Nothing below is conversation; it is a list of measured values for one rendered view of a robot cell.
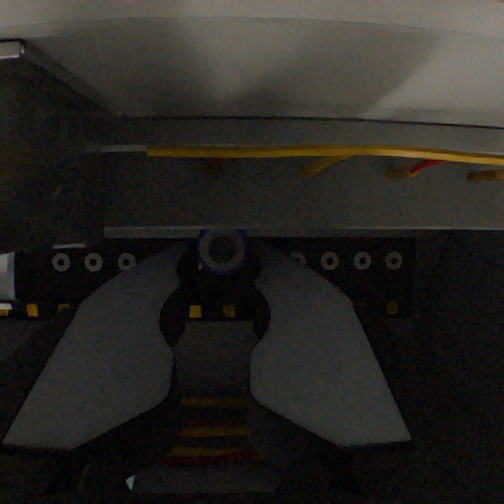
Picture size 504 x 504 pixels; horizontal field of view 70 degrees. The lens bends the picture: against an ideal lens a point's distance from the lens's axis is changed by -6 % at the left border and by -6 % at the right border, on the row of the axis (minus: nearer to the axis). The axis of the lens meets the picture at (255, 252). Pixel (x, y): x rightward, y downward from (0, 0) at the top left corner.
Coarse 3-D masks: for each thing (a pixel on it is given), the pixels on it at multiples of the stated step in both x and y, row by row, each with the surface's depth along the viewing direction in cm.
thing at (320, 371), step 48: (288, 288) 10; (336, 288) 10; (288, 336) 8; (336, 336) 8; (288, 384) 7; (336, 384) 7; (384, 384) 7; (288, 432) 6; (336, 432) 6; (384, 432) 6
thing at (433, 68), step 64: (0, 0) 3; (64, 0) 3; (128, 0) 3; (192, 0) 3; (256, 0) 3; (320, 0) 3; (384, 0) 3; (448, 0) 3; (64, 64) 4; (128, 64) 5; (192, 64) 5; (256, 64) 5; (320, 64) 5; (384, 64) 5; (448, 64) 4
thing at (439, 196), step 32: (128, 160) 8; (160, 160) 8; (192, 160) 8; (224, 160) 8; (256, 160) 9; (288, 160) 9; (320, 160) 7; (352, 160) 9; (384, 160) 9; (416, 160) 9; (448, 160) 7; (480, 160) 7; (128, 192) 8; (160, 192) 9; (192, 192) 9; (224, 192) 9; (256, 192) 9; (288, 192) 9; (320, 192) 9; (352, 192) 9; (384, 192) 9; (416, 192) 9; (448, 192) 9; (480, 192) 9; (128, 224) 9; (160, 224) 9; (192, 224) 9; (224, 224) 9; (256, 224) 9; (288, 224) 9; (320, 224) 9; (352, 224) 9; (384, 224) 9; (416, 224) 9; (448, 224) 9; (480, 224) 9
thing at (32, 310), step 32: (320, 256) 23; (352, 256) 23; (384, 256) 23; (32, 288) 23; (64, 288) 23; (96, 288) 23; (224, 288) 23; (352, 288) 24; (384, 288) 24; (32, 320) 23; (192, 320) 23; (224, 320) 24
